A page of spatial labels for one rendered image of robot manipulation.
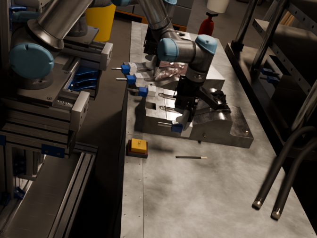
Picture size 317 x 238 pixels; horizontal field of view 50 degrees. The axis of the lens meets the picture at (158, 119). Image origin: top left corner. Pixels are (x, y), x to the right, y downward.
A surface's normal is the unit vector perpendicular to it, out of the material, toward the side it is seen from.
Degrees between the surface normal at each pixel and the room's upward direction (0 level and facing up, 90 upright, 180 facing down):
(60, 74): 0
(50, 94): 0
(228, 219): 0
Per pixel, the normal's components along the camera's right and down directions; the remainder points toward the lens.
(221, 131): 0.04, 0.58
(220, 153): 0.22, -0.80
